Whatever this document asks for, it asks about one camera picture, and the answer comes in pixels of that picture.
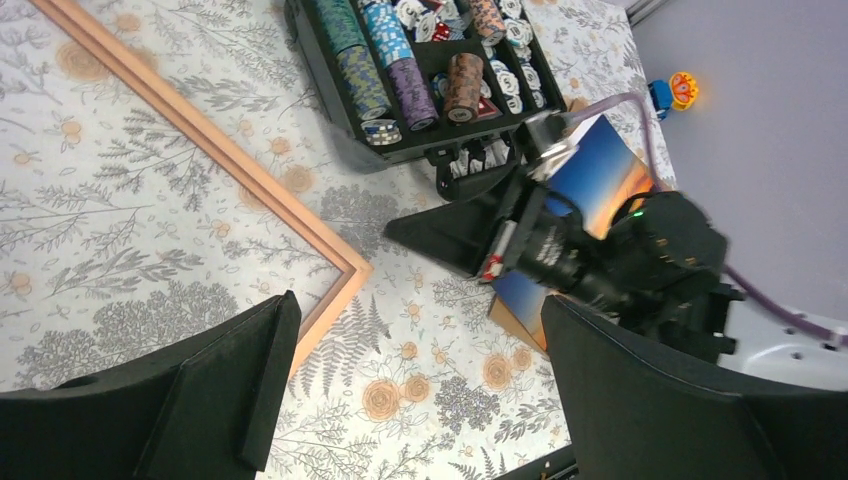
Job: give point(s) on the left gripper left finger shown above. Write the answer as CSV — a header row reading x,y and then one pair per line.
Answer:
x,y
205,407

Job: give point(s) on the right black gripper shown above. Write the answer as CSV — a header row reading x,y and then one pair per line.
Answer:
x,y
461,237

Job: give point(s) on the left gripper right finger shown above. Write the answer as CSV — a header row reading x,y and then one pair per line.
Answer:
x,y
637,409

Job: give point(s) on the sunset landscape photo print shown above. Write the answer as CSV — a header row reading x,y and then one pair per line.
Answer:
x,y
599,178

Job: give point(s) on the orange wooden picture frame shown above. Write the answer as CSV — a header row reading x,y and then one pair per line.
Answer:
x,y
190,121

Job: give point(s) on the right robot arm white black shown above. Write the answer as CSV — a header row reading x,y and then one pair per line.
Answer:
x,y
657,272

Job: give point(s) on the purple poker chip stack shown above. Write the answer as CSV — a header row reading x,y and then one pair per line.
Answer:
x,y
412,93

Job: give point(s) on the brown poker chip stack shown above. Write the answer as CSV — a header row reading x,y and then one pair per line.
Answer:
x,y
461,100

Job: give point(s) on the black poker chip case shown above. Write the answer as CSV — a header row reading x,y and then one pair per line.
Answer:
x,y
443,81

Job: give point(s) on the pink poker chip stack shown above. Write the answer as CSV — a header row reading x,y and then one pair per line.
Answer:
x,y
487,21

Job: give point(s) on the blue poker chip stack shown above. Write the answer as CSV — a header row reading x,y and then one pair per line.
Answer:
x,y
387,32

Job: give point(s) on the blue yellow toy car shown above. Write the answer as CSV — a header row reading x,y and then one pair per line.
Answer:
x,y
678,93

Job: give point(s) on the green poker chip stack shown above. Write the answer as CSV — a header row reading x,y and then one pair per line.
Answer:
x,y
358,69

